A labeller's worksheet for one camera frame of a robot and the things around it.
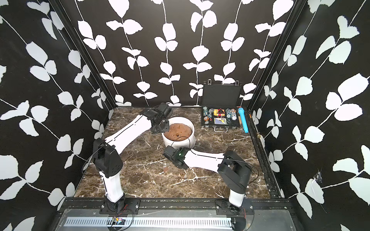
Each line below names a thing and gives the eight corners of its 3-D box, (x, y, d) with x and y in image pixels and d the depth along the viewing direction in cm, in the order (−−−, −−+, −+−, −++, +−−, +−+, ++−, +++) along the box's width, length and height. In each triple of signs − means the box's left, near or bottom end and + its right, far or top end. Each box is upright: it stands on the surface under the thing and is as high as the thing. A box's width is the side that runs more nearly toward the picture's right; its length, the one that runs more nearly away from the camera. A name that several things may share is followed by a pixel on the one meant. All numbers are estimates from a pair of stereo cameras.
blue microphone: (244, 133, 105) (245, 131, 103) (237, 109, 120) (238, 107, 119) (250, 133, 105) (251, 131, 103) (242, 109, 120) (243, 107, 119)
